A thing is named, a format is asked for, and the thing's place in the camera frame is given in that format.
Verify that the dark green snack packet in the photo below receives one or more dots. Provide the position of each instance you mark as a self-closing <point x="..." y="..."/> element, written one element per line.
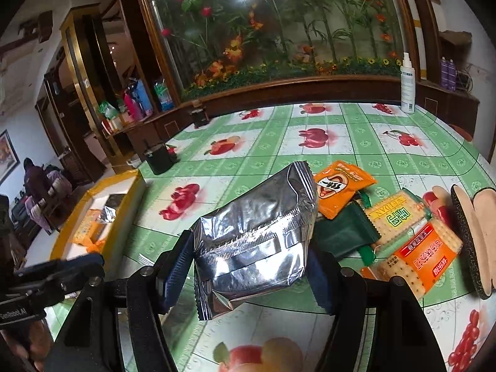
<point x="341" y="232"/>

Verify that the open black glasses case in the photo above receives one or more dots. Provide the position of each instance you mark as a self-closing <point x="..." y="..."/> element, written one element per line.
<point x="484" y="240"/>

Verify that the framed wall picture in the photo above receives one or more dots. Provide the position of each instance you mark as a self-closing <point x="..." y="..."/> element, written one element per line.
<point x="6" y="155"/>

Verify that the green and white bag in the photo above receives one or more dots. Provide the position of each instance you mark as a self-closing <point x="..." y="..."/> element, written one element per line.
<point x="162" y="95"/>

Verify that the dark wooden wall shelf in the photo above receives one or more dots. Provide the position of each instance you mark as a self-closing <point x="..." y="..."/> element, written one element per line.
<point x="457" y="38"/>

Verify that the glass cabinet with artificial flowers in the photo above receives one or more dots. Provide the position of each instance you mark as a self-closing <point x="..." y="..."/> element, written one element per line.
<point x="271" y="27"/>

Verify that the small black box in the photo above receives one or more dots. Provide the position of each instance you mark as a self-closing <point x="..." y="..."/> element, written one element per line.
<point x="159" y="159"/>
<point x="198" y="117"/>

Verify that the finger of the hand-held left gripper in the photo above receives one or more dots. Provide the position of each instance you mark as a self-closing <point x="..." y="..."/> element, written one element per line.
<point x="66" y="265"/>

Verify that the pink bottle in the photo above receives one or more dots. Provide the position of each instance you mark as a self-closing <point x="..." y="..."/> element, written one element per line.
<point x="132" y="107"/>

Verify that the light green packet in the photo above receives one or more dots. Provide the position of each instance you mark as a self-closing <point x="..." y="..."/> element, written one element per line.
<point x="107" y="110"/>

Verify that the orange cracker packet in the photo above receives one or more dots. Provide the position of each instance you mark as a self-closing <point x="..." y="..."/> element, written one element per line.
<point x="422" y="259"/>

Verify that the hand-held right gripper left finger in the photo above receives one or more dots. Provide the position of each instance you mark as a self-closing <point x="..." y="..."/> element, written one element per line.
<point x="176" y="267"/>

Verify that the pile of snack packets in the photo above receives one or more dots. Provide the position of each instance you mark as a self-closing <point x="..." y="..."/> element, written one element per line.
<point x="93" y="226"/>

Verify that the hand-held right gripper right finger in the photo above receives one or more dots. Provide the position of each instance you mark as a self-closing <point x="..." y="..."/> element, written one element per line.
<point x="321" y="279"/>

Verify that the yellow cracker packet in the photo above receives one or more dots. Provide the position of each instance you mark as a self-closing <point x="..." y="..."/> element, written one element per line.
<point x="395" y="217"/>

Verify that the white spray bottle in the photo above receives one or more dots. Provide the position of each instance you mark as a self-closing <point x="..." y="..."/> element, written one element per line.
<point x="407" y="89"/>

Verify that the yellow cardboard box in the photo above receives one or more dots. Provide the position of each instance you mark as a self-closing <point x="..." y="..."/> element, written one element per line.
<point x="133" y="195"/>

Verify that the silver foil snack packet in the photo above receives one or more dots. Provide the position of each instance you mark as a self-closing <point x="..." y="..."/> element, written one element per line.
<point x="252" y="240"/>

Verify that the blue bottle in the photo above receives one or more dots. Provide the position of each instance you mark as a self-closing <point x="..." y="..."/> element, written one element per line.
<point x="143" y="95"/>

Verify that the small orange snack packet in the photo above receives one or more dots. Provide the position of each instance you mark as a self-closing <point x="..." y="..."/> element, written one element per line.
<point x="341" y="186"/>

